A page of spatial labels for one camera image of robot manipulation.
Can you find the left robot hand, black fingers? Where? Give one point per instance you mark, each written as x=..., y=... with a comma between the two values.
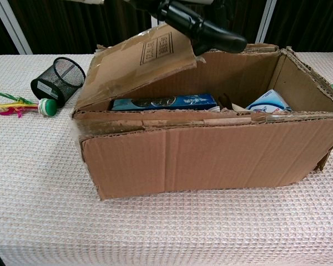
x=211, y=34

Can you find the cardboard box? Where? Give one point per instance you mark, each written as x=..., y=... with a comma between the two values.
x=199, y=158

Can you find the blue cookie box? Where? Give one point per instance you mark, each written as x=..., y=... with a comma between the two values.
x=166, y=102

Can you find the white blue tissue pack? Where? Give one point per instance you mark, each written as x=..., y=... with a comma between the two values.
x=269, y=104

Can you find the black mesh pen cup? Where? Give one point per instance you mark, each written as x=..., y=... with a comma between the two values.
x=55, y=83

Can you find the colourful feather shuttlecock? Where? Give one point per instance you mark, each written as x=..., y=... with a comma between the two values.
x=47, y=107

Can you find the beige waffle tablecloth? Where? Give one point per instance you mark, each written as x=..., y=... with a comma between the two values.
x=44, y=194

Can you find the white frame post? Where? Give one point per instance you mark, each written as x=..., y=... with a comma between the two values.
x=155, y=22
x=265, y=22
x=12, y=27

